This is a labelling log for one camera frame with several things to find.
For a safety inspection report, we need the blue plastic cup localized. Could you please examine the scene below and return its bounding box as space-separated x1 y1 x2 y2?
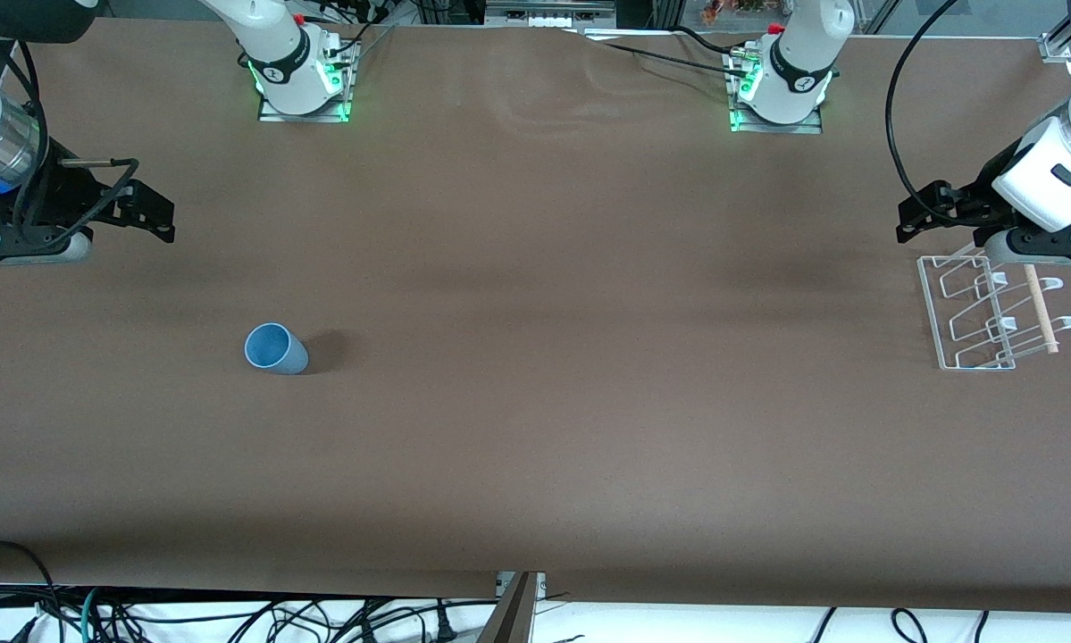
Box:
244 322 310 376

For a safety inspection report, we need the orange background object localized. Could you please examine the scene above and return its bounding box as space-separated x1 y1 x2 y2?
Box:
703 0 768 23

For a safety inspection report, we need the brown table cover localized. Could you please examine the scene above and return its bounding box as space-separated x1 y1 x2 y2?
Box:
0 18 1071 615

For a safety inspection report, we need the white power strip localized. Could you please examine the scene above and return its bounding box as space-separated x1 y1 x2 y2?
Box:
486 0 616 29

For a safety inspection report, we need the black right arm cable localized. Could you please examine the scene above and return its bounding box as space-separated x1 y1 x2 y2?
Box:
0 18 140 235

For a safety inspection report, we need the white wire cup rack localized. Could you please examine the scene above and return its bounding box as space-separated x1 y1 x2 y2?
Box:
916 255 1071 372

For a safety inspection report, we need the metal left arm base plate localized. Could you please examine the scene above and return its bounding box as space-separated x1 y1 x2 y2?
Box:
727 45 824 135

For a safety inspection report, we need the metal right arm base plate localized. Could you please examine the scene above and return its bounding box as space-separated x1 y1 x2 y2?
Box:
258 36 359 124

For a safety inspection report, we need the short black base cable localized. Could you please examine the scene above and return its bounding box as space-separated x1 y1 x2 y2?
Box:
674 25 759 56

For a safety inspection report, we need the long black base cable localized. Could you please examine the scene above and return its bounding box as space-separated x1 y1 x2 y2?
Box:
580 31 752 79

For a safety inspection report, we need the teal cable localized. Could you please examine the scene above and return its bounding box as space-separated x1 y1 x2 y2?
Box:
79 587 112 643

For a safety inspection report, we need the black cable with plug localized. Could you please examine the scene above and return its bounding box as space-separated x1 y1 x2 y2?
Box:
356 600 500 643

